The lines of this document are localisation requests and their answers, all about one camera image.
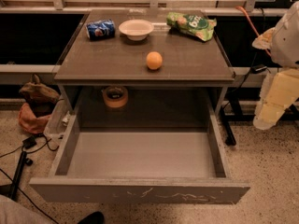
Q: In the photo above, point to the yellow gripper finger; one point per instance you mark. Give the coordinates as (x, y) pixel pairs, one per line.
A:
(264, 40)
(278, 93)

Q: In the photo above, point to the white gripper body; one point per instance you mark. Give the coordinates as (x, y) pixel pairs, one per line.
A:
(287, 44)

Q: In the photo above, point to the orange fruit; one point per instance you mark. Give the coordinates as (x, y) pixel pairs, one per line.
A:
(154, 60)

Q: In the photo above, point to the grey cabinet with top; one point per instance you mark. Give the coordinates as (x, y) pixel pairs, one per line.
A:
(187, 61)

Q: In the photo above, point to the open grey top drawer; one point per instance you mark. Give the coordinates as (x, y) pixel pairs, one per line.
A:
(141, 166)

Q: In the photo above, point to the black power brick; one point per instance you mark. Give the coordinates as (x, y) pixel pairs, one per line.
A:
(256, 69)

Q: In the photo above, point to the green chip bag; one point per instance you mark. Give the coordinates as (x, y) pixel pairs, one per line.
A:
(193, 25)

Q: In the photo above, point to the white bowl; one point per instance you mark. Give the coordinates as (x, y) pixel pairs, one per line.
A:
(136, 30)

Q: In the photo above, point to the roll of masking tape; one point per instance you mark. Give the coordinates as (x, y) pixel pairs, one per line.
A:
(115, 96)

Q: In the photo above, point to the blue pepsi can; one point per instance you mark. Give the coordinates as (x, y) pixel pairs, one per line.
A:
(102, 29)

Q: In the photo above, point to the black shoe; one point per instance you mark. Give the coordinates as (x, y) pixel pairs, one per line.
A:
(93, 218)

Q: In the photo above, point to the brown cloth bag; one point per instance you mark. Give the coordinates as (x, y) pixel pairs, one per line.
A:
(37, 93)

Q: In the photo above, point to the orange cloth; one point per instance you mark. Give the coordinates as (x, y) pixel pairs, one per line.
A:
(29, 122)

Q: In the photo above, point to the black power adapter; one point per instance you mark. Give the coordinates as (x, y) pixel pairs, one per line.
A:
(29, 142)

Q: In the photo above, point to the black stand leg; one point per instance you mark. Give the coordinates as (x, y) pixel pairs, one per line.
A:
(10, 190)

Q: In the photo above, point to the black table frame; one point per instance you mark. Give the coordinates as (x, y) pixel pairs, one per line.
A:
(232, 111)

